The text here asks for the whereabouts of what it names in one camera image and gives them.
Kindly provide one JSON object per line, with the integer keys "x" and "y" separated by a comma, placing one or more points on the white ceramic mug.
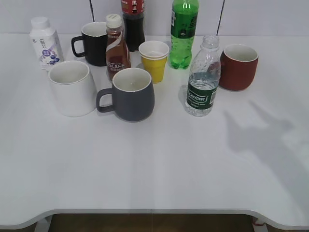
{"x": 73, "y": 88}

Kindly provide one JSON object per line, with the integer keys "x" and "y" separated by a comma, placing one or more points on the red ceramic cup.
{"x": 238, "y": 67}

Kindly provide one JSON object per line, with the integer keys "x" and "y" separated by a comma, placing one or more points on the white blueberry yogurt bottle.
{"x": 46, "y": 43}

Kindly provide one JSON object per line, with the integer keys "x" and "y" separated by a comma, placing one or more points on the dark grey ceramic mug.
{"x": 133, "y": 97}

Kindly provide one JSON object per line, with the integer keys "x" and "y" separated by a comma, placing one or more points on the clear water bottle green label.
{"x": 204, "y": 76}

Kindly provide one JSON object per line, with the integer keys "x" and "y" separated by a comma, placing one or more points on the dark cola bottle red label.
{"x": 133, "y": 15}

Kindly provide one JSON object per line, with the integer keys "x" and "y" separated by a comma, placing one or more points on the yellow paper cup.
{"x": 154, "y": 56}

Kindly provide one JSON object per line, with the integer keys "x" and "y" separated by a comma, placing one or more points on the green soda bottle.
{"x": 183, "y": 27}

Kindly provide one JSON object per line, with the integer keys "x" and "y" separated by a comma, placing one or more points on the brown Nescafe coffee bottle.
{"x": 117, "y": 53}

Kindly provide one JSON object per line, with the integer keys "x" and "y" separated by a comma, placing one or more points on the black ceramic mug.
{"x": 94, "y": 37}

